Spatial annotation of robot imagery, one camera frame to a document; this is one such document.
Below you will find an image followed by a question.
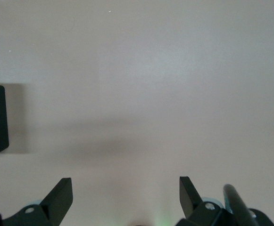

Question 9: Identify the brown table cover sheet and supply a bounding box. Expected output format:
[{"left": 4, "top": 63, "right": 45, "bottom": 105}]
[{"left": 0, "top": 0, "right": 274, "bottom": 226}]

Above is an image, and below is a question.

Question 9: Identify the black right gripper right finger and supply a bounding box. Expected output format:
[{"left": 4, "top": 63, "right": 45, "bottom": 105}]
[{"left": 175, "top": 176, "right": 274, "bottom": 226}]

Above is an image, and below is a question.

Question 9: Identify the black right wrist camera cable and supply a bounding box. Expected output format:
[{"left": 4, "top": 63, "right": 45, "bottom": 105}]
[{"left": 222, "top": 184, "right": 257, "bottom": 226}]

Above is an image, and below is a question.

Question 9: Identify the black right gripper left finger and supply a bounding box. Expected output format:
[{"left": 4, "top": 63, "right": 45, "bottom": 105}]
[{"left": 0, "top": 178, "right": 74, "bottom": 226}]

